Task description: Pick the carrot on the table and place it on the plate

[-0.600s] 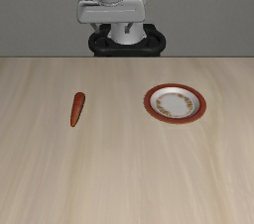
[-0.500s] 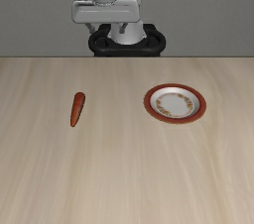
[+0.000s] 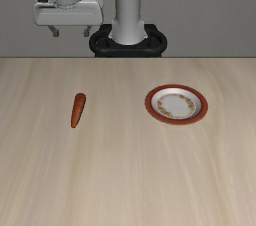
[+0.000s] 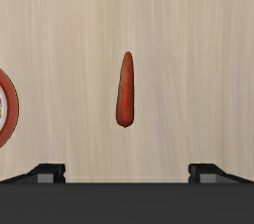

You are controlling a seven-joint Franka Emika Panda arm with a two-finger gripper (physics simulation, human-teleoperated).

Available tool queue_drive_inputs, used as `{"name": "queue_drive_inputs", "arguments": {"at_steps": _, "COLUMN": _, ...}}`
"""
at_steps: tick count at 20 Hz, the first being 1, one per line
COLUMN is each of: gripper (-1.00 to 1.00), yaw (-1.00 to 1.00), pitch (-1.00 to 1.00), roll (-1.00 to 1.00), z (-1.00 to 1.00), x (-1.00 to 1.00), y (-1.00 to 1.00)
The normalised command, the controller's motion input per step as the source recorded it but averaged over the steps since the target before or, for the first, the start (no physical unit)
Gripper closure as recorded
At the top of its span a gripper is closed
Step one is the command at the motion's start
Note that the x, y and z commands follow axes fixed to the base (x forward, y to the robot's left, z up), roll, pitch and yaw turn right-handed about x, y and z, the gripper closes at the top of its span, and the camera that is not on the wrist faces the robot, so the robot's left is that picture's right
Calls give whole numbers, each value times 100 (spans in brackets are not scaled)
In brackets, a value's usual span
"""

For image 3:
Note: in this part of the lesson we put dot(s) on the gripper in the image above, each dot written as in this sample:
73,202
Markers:
68,13

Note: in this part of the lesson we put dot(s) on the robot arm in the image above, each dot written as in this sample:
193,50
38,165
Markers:
126,10

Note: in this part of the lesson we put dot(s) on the orange carrot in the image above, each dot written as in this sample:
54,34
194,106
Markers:
78,110

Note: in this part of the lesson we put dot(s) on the red-rimmed white plate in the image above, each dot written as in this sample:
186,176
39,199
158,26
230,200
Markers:
176,104

